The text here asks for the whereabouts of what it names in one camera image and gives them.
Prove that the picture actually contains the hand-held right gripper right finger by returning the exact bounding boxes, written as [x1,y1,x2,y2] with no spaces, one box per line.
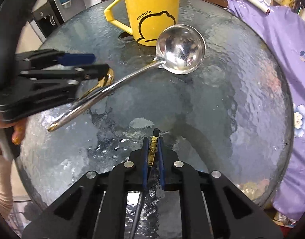
[157,137,285,239]

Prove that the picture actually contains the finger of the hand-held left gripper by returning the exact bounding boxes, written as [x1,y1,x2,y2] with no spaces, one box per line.
[19,64,111,84]
[16,49,96,67]

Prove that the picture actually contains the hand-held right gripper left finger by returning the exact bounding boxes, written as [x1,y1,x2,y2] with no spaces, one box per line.
[22,137,150,239]

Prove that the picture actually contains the black chopstick with gold band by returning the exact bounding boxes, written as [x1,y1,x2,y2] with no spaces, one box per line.
[129,128,160,236]

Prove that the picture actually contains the gold spoon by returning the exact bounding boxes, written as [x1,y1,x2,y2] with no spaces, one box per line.
[75,68,115,103]

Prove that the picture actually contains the yellow mug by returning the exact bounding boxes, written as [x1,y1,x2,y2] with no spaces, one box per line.
[104,0,182,47]

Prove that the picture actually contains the steel ladle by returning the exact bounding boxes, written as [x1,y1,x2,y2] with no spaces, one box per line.
[47,24,207,133]

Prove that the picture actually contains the person's left forearm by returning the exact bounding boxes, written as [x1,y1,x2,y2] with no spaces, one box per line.
[0,154,15,215]

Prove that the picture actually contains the person's left hand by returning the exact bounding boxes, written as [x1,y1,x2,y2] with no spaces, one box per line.
[0,117,28,156]

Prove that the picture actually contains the water dispenser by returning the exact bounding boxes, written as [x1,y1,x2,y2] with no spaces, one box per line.
[29,0,66,43]

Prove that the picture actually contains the purple floral cloth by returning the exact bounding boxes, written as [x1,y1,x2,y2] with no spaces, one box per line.
[227,0,305,221]

